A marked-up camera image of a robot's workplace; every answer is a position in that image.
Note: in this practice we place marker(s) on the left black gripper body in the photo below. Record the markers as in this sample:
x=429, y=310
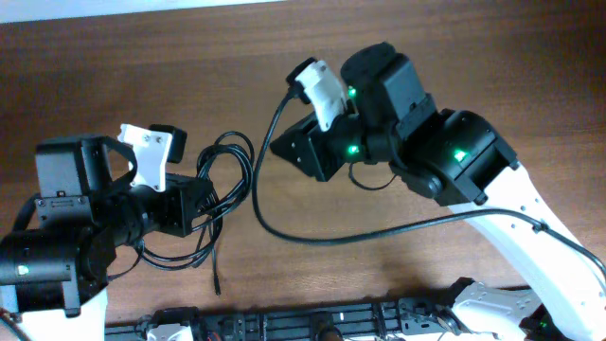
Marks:
x=185, y=204

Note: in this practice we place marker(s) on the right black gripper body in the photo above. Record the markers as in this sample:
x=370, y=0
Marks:
x=317, y=149

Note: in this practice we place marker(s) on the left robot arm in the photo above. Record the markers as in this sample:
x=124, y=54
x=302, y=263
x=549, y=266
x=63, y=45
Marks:
x=96, y=194

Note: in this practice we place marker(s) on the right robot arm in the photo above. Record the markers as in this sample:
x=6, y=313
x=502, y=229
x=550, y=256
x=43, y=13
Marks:
x=375, y=110

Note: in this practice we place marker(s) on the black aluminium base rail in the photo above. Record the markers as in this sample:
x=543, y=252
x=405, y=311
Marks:
x=326, y=322

